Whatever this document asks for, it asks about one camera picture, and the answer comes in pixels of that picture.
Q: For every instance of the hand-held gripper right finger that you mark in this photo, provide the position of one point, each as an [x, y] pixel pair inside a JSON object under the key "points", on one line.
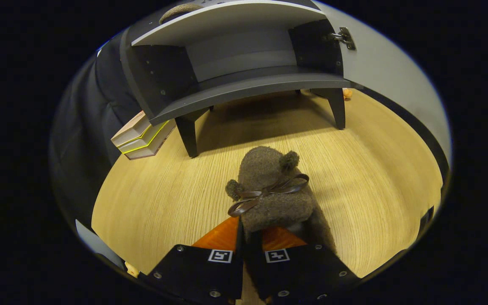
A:
{"points": [[299, 271]]}

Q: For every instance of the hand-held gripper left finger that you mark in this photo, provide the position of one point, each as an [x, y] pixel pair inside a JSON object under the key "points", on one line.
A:
{"points": [[197, 271]]}

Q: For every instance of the dark grey shoe cabinet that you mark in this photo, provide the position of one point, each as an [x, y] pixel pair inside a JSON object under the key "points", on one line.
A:
{"points": [[244, 87]]}

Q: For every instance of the metal door hinge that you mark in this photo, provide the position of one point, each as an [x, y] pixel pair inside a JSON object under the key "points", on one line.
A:
{"points": [[345, 38]]}

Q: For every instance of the small yellow toy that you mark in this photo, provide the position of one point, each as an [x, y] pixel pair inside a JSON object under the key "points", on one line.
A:
{"points": [[131, 270]]}

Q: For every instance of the yellow edged book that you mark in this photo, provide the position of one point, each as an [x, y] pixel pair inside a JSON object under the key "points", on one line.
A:
{"points": [[151, 146]]}

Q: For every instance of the black backdrop cloth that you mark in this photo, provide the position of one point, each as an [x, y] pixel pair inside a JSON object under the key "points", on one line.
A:
{"points": [[83, 140]]}

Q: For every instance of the small orange toy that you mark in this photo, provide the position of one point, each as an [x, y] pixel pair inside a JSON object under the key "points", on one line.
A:
{"points": [[347, 94]]}

